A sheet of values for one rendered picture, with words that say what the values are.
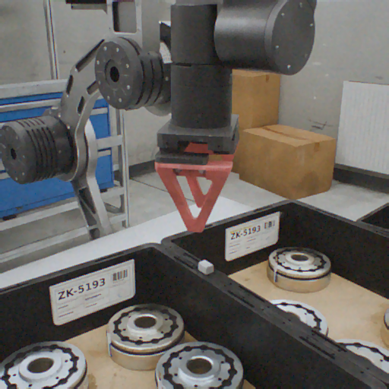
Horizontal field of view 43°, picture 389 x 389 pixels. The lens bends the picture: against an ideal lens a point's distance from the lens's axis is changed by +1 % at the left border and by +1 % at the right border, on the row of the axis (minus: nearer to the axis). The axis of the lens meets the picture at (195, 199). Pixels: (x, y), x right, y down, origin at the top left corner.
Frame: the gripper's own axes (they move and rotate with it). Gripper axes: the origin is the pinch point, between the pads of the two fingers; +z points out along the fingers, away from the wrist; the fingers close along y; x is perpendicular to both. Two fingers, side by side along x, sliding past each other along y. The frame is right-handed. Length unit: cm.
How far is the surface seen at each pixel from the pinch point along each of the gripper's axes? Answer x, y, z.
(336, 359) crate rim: -14.4, -4.2, 12.9
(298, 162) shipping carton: -27, 292, 77
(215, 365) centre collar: -2.0, 0.7, 19.4
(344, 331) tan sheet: -18.6, 15.3, 22.8
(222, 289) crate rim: -1.9, 7.0, 13.1
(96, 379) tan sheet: 12.4, 0.5, 23.2
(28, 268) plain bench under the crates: 46, 48, 36
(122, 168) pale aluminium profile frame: 76, 215, 64
